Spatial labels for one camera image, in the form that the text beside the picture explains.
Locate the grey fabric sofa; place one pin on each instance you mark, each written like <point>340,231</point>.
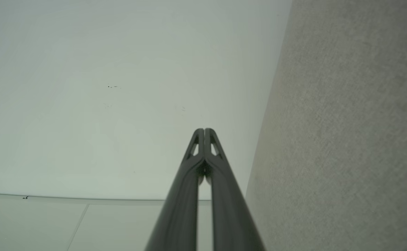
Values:
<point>346,139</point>

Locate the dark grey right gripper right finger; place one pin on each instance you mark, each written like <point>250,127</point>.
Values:
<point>231,209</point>

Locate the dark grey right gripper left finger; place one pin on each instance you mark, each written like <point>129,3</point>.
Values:
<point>179,209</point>

